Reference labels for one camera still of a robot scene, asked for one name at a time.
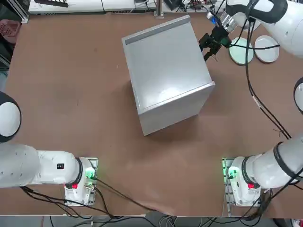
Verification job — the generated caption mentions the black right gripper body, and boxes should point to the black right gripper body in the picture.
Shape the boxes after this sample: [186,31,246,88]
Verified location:
[211,26,232,49]

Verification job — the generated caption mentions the mint green plate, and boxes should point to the mint green plate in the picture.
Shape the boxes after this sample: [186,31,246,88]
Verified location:
[228,37,254,65]

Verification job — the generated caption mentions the pale gray plate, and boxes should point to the pale gray plate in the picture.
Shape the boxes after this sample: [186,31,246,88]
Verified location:
[254,35,281,64]

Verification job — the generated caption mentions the gray steel cabinet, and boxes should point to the gray steel cabinet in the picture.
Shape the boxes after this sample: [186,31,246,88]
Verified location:
[122,14,215,137]

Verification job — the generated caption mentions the black electronic device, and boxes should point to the black electronic device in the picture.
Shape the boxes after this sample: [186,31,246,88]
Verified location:
[164,0,185,11]

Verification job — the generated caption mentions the white shelf board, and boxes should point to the white shelf board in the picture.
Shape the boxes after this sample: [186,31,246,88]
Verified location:
[28,0,135,14]

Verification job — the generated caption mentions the black comb-like rack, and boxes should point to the black comb-like rack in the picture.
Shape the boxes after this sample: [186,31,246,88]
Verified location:
[34,0,69,8]

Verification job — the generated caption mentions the pink perforated basket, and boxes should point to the pink perforated basket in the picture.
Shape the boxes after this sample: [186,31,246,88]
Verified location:
[0,19,22,44]

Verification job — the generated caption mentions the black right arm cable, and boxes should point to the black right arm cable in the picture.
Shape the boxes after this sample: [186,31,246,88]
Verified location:
[238,14,292,140]

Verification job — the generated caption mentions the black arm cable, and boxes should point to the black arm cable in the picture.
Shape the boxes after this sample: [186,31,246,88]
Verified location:
[18,186,114,218]
[238,14,292,140]

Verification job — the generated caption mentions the aluminium profile post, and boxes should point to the aluminium profile post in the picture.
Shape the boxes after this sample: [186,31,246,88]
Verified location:
[153,0,165,18]

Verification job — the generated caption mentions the black cable across table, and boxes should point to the black cable across table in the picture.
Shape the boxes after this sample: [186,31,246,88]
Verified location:
[93,178,171,215]

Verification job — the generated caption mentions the aluminium frame rail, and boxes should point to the aluminium frame rail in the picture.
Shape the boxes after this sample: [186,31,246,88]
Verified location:
[13,0,31,24]

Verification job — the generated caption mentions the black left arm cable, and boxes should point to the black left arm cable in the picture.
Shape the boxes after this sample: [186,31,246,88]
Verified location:
[18,186,114,218]

